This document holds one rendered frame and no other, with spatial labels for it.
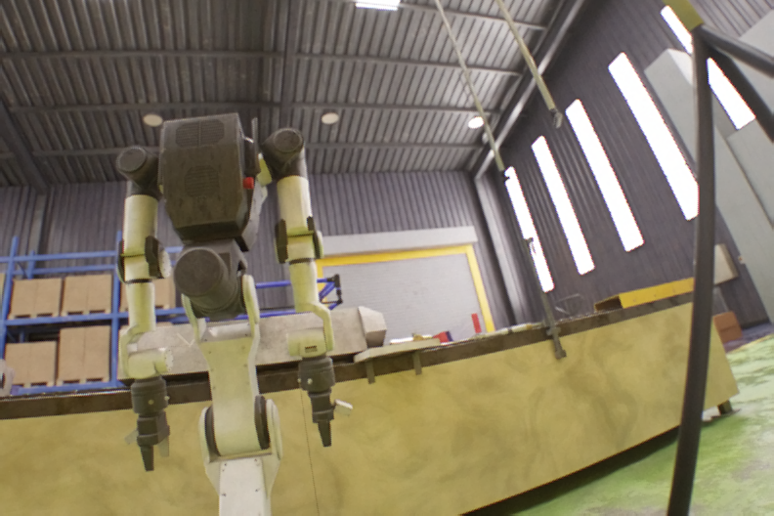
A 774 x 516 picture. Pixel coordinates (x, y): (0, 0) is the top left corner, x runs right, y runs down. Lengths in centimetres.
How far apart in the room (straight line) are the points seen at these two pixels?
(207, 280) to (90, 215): 1341
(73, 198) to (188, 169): 1365
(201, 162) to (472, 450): 153
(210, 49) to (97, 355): 777
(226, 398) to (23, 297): 1134
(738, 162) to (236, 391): 634
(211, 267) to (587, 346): 191
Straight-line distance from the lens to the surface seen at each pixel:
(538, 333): 218
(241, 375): 114
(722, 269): 1065
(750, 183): 660
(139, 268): 121
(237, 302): 108
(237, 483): 116
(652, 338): 272
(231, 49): 1111
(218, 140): 111
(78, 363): 1147
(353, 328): 181
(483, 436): 197
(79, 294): 1182
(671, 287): 299
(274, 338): 176
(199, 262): 95
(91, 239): 1391
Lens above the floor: 64
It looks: 24 degrees up
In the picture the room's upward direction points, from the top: 11 degrees counter-clockwise
